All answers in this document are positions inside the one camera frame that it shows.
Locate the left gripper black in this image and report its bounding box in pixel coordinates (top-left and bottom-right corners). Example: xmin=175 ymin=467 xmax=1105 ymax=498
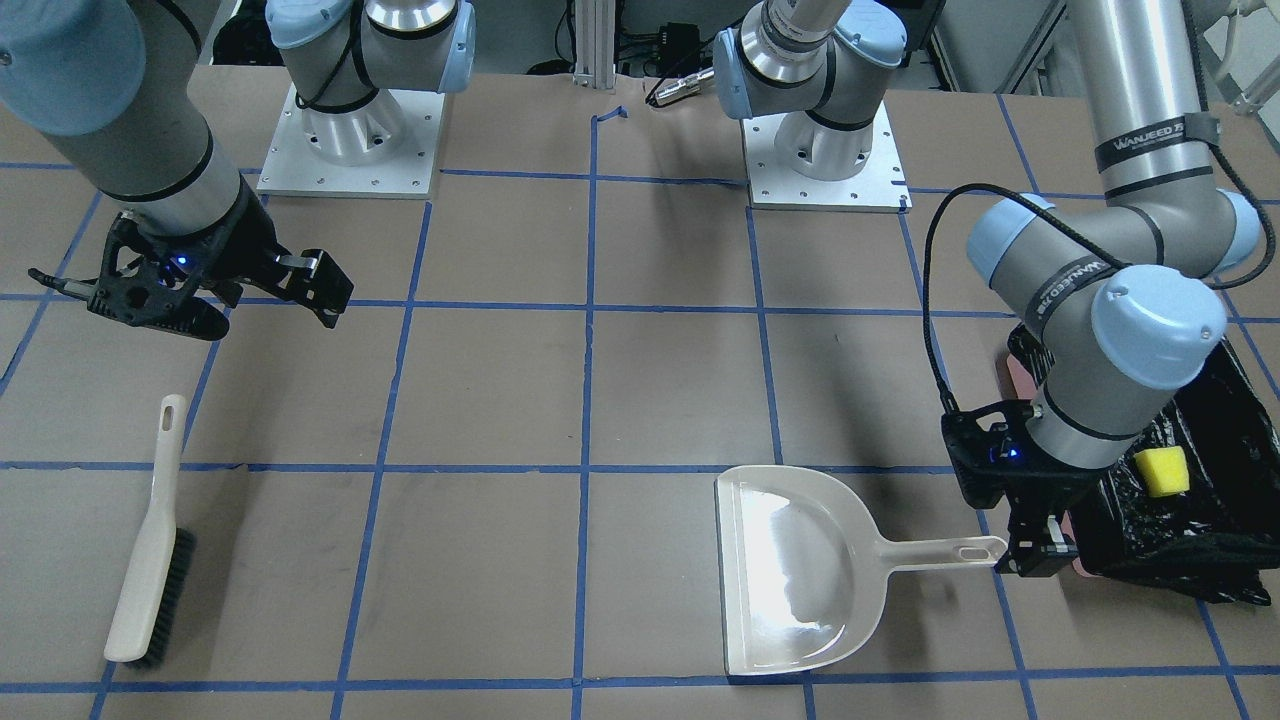
xmin=941 ymin=400 xmax=1106 ymax=578

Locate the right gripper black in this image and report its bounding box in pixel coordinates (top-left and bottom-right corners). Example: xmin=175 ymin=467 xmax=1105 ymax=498
xmin=28 ymin=181 xmax=355 ymax=341

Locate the beige plastic dustpan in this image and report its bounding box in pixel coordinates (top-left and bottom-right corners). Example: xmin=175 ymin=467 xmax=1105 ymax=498
xmin=714 ymin=465 xmax=1009 ymax=676

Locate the beige hand brush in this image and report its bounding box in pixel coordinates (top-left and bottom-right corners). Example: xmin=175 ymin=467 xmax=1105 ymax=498
xmin=104 ymin=395 xmax=196 ymax=670

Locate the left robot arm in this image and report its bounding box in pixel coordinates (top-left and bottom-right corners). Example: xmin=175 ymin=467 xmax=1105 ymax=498
xmin=713 ymin=1 xmax=1275 ymax=577

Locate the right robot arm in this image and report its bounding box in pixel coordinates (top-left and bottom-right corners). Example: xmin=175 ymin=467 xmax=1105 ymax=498
xmin=3 ymin=1 xmax=476 ymax=341

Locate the bin with black bag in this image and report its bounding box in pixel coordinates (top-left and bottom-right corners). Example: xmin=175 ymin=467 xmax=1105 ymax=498
xmin=1066 ymin=342 xmax=1279 ymax=606

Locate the yellow green sponge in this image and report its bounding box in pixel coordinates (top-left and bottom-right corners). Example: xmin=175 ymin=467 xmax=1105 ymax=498
xmin=1134 ymin=445 xmax=1190 ymax=498

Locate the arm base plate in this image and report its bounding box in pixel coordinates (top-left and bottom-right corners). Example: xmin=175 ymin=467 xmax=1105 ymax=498
xmin=740 ymin=102 xmax=913 ymax=213
xmin=257 ymin=88 xmax=447 ymax=200

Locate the aluminium frame post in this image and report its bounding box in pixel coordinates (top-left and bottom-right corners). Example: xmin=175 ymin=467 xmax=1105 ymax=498
xmin=572 ymin=0 xmax=618 ymax=94

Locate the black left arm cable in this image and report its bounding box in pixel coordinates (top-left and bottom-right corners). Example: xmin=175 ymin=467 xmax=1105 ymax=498
xmin=922 ymin=182 xmax=1132 ymax=416

